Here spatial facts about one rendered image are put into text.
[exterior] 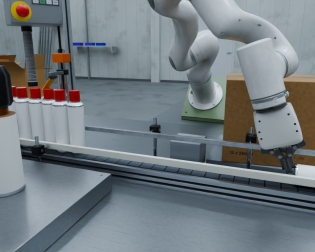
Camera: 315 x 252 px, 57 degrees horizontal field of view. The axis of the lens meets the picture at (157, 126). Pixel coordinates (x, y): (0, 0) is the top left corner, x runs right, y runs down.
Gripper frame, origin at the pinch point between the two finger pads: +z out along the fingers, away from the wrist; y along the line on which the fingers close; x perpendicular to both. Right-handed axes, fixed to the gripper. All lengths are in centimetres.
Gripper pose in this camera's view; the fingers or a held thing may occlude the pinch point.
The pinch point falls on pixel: (287, 164)
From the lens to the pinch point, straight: 81.5
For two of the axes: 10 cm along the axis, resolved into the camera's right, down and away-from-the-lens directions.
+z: 3.2, 9.4, 1.3
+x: -3.5, 2.5, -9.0
